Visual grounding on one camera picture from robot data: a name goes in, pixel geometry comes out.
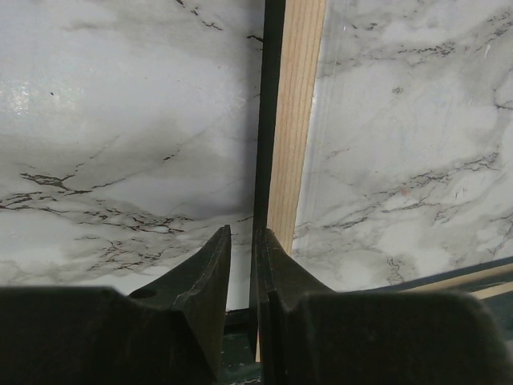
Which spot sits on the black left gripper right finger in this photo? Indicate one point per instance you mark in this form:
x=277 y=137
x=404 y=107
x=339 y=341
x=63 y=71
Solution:
x=452 y=328

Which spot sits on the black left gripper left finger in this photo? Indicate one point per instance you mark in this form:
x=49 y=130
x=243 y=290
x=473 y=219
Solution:
x=169 y=331

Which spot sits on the rectangular picture frame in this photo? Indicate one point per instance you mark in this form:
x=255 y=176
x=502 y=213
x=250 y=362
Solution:
x=385 y=142

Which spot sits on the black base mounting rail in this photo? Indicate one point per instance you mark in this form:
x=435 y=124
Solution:
x=238 y=365

